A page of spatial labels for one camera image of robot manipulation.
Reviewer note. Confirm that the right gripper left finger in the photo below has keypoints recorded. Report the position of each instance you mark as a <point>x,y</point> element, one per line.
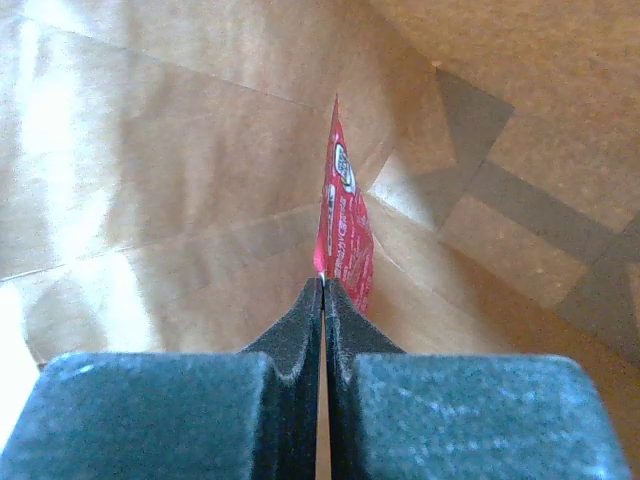
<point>245,415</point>

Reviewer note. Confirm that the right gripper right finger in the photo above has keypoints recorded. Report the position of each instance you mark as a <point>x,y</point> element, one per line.
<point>396,415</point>

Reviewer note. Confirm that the brown paper bag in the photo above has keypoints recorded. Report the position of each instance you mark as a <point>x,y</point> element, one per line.
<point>162,164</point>

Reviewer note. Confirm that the red snack packet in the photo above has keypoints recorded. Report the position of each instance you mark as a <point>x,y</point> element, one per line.
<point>344,248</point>

